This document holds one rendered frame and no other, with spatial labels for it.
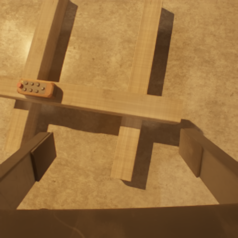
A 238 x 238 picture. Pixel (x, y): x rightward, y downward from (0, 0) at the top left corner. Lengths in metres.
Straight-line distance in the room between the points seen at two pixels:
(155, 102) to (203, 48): 0.50
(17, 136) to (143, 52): 0.80
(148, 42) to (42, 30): 0.61
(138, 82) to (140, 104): 0.17
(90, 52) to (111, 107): 0.46
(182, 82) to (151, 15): 0.39
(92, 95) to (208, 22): 0.80
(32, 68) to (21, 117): 0.28
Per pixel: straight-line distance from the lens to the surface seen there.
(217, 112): 1.01
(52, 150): 0.17
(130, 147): 0.81
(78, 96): 0.78
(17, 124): 1.03
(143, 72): 0.87
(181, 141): 0.17
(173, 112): 0.73
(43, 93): 0.80
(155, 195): 0.95
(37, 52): 1.09
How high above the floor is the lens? 0.91
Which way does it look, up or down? 80 degrees down
